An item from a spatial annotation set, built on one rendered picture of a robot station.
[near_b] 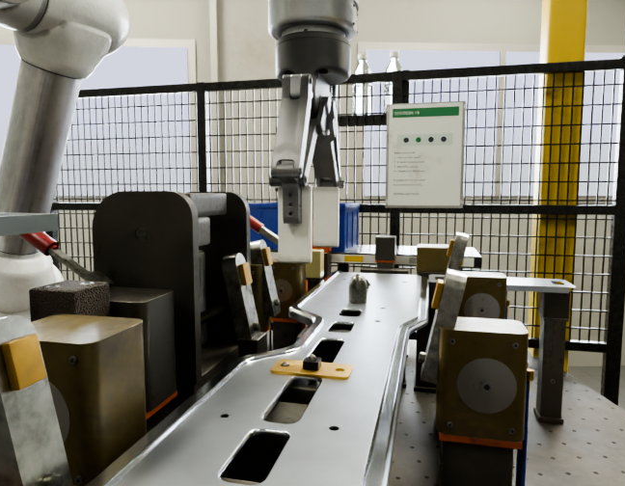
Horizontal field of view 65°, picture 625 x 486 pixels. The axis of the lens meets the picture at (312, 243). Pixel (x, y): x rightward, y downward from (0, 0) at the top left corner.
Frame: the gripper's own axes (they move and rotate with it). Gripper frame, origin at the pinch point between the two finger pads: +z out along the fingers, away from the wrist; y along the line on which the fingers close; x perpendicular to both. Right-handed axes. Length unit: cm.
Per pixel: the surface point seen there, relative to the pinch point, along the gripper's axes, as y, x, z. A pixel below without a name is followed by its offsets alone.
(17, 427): -25.3, 12.5, 9.2
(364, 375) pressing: -0.3, -5.6, 13.6
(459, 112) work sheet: 101, -20, -29
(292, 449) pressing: -16.1, -2.4, 13.6
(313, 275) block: 53, 12, 13
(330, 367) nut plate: 0.3, -1.9, 13.3
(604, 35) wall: 312, -119, -108
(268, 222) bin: 83, 33, 3
